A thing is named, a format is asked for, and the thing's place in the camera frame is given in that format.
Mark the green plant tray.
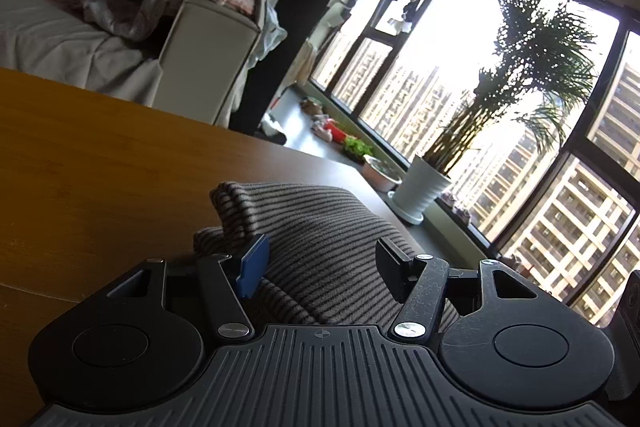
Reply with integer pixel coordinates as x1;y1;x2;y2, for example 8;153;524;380
343;135;373;164

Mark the pink basin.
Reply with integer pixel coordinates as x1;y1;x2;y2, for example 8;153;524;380
361;155;402;193

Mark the beige sofa with grey cover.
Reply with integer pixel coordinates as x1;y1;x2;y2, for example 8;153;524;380
1;0;262;127

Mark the striped knit sweater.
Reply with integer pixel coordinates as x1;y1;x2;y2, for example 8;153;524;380
192;180;459;327

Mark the white ribbed plant pot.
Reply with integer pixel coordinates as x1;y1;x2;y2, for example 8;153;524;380
386;156;451;225

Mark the tall green palm plant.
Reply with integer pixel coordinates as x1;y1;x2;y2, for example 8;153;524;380
421;0;596;176

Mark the red bowl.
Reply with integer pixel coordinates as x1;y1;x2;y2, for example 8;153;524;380
322;119;348;144

